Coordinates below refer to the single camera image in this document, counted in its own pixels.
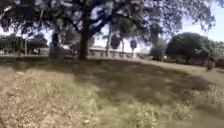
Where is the low pale building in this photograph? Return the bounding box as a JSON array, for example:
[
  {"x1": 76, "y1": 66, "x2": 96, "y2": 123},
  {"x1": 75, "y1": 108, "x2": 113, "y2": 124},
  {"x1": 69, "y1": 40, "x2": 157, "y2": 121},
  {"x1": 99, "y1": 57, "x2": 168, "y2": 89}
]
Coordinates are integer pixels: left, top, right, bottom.
[{"x1": 65, "y1": 45, "x2": 141, "y2": 60}]

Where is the sign on pole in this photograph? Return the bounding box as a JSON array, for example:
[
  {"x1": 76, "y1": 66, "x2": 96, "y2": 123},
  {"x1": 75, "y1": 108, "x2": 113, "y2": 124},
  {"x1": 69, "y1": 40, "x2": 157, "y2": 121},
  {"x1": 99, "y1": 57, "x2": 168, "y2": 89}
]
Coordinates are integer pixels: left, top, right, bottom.
[{"x1": 129, "y1": 38, "x2": 138, "y2": 60}]

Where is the large dark tree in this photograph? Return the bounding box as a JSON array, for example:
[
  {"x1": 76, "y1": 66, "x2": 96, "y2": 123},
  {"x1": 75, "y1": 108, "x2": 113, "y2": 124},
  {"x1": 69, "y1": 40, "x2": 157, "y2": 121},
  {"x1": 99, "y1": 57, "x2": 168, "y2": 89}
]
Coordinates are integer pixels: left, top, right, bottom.
[{"x1": 0, "y1": 0, "x2": 218, "y2": 62}]

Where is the round dark green tree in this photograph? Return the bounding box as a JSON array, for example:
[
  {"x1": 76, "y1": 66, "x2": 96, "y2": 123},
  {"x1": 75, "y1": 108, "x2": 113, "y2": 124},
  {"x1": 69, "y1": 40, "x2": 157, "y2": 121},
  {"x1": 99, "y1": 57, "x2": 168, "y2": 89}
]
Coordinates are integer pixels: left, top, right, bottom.
[{"x1": 165, "y1": 31, "x2": 214, "y2": 66}]

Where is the dark shelter with posts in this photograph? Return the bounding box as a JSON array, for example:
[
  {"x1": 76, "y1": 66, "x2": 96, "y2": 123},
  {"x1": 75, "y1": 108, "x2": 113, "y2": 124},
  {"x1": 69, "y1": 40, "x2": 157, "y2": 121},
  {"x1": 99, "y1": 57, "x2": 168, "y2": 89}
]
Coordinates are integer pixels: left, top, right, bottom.
[{"x1": 0, "y1": 34, "x2": 49, "y2": 58}]

